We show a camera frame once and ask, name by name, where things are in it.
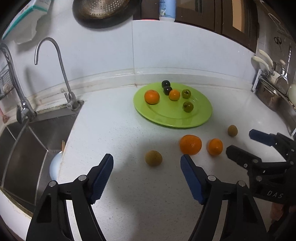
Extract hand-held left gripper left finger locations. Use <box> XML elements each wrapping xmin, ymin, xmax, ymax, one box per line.
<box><xmin>26</xmin><ymin>153</ymin><xmax>114</xmax><ymax>241</ymax></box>

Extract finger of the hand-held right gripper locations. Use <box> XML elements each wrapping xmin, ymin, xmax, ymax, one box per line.
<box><xmin>249</xmin><ymin>129</ymin><xmax>294</xmax><ymax>161</ymax></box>
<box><xmin>226</xmin><ymin>145</ymin><xmax>262</xmax><ymax>172</ymax></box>

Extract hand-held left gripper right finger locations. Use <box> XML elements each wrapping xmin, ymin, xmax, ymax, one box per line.
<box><xmin>180</xmin><ymin>154</ymin><xmax>269</xmax><ymax>241</ymax></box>

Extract small mandarin orange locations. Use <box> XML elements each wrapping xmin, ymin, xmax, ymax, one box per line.
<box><xmin>208</xmin><ymin>138</ymin><xmax>223</xmax><ymax>156</ymax></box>
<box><xmin>169</xmin><ymin>89</ymin><xmax>181</xmax><ymax>101</ymax></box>

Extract large mandarin orange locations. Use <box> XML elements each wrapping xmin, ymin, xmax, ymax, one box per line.
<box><xmin>144</xmin><ymin>90</ymin><xmax>160</xmax><ymax>105</ymax></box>
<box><xmin>180</xmin><ymin>134</ymin><xmax>202</xmax><ymax>155</ymax></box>

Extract green plate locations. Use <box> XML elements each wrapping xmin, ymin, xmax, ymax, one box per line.
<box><xmin>133</xmin><ymin>82</ymin><xmax>213</xmax><ymax>128</ymax></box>

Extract metal dish rack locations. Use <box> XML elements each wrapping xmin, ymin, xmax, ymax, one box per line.
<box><xmin>252</xmin><ymin>70</ymin><xmax>296</xmax><ymax>137</ymax></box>

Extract stainless steel pot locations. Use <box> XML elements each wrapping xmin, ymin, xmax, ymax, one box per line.
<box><xmin>255</xmin><ymin>79</ymin><xmax>287</xmax><ymax>112</ymax></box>

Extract white bowl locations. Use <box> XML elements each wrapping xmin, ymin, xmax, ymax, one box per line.
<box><xmin>50</xmin><ymin>152</ymin><xmax>63</xmax><ymax>181</ymax></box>

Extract cream ceramic pitcher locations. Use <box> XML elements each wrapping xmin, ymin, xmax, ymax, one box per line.
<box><xmin>288</xmin><ymin>83</ymin><xmax>296</xmax><ymax>103</ymax></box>

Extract metal ladle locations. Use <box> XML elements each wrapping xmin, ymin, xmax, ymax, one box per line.
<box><xmin>276</xmin><ymin>45</ymin><xmax>292</xmax><ymax>93</ymax></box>

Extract stainless steel sink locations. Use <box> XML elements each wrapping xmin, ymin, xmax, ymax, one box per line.
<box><xmin>0</xmin><ymin>105</ymin><xmax>81</xmax><ymax>214</ymax></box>

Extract thin gooseneck faucet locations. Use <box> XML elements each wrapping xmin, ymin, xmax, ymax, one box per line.
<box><xmin>35</xmin><ymin>38</ymin><xmax>84</xmax><ymax>112</ymax></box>

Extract large chrome faucet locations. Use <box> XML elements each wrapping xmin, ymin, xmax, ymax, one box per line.
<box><xmin>0</xmin><ymin>45</ymin><xmax>36</xmax><ymax>123</ymax></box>

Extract dark wooden cabinet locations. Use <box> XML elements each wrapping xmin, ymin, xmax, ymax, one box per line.
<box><xmin>133</xmin><ymin>0</ymin><xmax>259</xmax><ymax>52</ymax></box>

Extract white pump bottle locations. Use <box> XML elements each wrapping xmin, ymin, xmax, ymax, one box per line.
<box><xmin>158</xmin><ymin>0</ymin><xmax>176</xmax><ymax>22</ymax></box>

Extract white plastic bag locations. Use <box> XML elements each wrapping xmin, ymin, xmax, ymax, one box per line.
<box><xmin>14</xmin><ymin>9</ymin><xmax>47</xmax><ymax>44</ymax></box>

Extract black frying pan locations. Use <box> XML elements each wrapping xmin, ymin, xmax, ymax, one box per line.
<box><xmin>72</xmin><ymin>0</ymin><xmax>139</xmax><ymax>29</ymax></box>

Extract green white tissue pack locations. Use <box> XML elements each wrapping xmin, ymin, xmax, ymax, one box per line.
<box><xmin>2</xmin><ymin>0</ymin><xmax>52</xmax><ymax>40</ymax></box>

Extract white handled knife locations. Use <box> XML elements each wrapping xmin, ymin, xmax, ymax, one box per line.
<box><xmin>258</xmin><ymin>49</ymin><xmax>274</xmax><ymax>66</ymax></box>
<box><xmin>252</xmin><ymin>56</ymin><xmax>270</xmax><ymax>70</ymax></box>

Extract white wall hook rack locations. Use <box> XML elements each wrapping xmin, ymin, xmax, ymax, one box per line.
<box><xmin>266</xmin><ymin>11</ymin><xmax>292</xmax><ymax>35</ymax></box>

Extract black wire wall basket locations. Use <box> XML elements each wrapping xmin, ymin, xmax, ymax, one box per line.
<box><xmin>0</xmin><ymin>65</ymin><xmax>14</xmax><ymax>100</ymax></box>

